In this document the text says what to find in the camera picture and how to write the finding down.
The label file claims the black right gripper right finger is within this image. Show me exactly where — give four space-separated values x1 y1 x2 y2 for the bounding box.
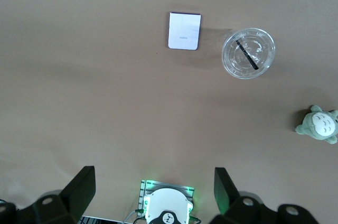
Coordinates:
213 166 278 224

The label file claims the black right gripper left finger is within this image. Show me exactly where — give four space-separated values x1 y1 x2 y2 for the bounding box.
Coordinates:
17 165 97 224

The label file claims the white phone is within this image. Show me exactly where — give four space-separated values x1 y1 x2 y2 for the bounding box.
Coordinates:
167 11 203 51

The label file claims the brown table cover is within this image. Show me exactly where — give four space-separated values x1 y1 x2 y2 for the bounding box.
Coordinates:
0 0 338 224

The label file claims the grey green plush toy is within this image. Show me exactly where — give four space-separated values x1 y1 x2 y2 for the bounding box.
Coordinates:
295 105 338 145

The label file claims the clear plastic cup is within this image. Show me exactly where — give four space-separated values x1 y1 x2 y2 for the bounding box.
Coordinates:
221 27 276 80

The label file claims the black straw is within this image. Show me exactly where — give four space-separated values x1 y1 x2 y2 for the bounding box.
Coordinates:
235 39 260 71

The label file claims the silver metal rail piece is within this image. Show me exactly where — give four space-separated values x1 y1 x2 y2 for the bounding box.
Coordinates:
78 215 130 224

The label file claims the thin white base cable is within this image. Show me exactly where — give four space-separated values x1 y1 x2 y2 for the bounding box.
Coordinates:
123 209 145 224

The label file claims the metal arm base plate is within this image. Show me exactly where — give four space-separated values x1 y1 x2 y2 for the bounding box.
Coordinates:
138 179 196 209

